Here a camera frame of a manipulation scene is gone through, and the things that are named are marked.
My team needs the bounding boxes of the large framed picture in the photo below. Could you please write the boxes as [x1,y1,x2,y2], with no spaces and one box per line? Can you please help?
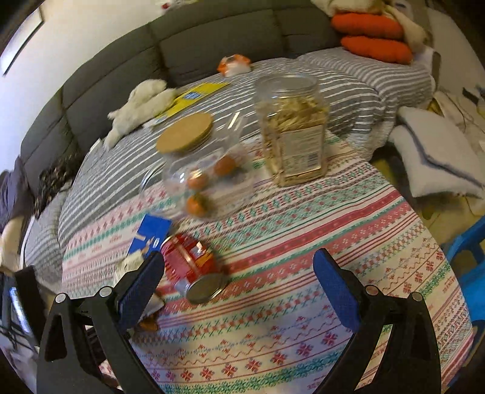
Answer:
[2,5,44,76]

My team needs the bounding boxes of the dark plaid cloth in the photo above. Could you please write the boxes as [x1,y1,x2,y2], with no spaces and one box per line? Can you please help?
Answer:
[33,149,82,218]

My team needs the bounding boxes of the beige blanket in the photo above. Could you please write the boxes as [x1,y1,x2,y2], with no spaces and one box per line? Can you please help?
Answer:
[311,0,430,50]

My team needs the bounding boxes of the grey striped sofa cover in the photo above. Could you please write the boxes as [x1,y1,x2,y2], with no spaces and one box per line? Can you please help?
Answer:
[23,47,434,273]

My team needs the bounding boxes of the grey floor cushion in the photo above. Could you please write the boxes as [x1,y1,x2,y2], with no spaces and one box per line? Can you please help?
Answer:
[388,127,485,198]
[398,106,485,186]

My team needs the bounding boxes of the red can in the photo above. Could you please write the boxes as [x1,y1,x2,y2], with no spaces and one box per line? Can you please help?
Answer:
[160,233,228,304]

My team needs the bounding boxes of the orange cushion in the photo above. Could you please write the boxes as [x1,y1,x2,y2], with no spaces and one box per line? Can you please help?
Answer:
[341,36,413,64]
[331,13,404,40]

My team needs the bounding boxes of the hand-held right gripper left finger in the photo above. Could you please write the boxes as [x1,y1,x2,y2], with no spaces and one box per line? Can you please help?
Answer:
[36,251,167,394]

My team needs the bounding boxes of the beige cloth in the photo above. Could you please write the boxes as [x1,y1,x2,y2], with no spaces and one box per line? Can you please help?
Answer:
[0,218,29,271]

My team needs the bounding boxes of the orange fruit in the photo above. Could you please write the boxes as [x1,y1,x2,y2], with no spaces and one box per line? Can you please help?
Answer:
[215,156,237,177]
[187,171,210,191]
[186,194,208,218]

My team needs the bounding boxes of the blue plastic stool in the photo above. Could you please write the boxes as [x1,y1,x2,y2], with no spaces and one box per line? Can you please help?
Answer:
[443,225,485,322]

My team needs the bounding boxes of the orange and white bag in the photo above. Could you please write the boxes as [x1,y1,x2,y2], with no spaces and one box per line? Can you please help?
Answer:
[217,54,251,73]

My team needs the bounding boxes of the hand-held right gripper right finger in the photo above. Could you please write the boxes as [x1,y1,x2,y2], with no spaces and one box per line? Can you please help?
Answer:
[313,248,442,394]

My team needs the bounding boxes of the purple jacket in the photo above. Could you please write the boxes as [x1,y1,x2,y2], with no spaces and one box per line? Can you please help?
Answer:
[0,157,36,232]

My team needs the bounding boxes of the glass teapot with cork lid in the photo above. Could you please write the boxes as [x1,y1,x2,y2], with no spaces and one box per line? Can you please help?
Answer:
[140,112,258,220]

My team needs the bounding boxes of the yellow book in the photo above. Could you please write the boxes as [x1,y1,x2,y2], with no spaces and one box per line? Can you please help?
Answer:
[144,82,231,127]

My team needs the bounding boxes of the clear plastic biscuit jar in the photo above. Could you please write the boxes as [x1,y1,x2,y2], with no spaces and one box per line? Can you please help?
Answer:
[255,73,328,187]

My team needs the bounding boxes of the grey sofa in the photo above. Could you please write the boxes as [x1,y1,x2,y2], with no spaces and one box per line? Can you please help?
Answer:
[19,8,342,179]

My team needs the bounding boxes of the patterned tablecloth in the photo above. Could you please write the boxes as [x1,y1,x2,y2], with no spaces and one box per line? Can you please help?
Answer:
[61,131,476,394]

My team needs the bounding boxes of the blue packet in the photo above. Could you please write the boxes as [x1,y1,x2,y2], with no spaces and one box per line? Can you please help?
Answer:
[115,214,173,273]

